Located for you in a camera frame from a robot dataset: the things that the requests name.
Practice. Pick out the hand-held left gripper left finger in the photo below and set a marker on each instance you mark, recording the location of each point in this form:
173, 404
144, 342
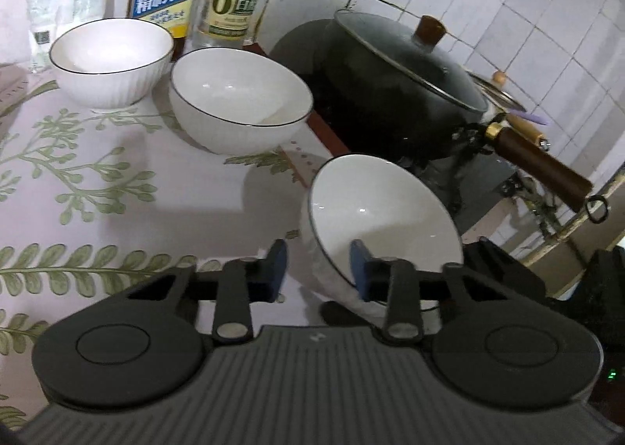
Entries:
279, 266

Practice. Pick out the white seasoning packet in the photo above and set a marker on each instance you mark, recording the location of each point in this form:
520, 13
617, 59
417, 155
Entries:
41, 5

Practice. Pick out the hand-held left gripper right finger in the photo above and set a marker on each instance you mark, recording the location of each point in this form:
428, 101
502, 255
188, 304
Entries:
360, 269

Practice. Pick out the floral tablecloth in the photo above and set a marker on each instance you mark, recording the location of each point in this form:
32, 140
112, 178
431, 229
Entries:
122, 191

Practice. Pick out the white ribbed bowl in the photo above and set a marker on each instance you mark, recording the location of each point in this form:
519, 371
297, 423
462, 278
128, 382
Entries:
110, 59
234, 103
385, 210

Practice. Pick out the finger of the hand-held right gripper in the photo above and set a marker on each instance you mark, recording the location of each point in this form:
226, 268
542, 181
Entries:
508, 269

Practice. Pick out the small cream enamel pot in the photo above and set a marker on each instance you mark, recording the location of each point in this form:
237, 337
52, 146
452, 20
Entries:
493, 93

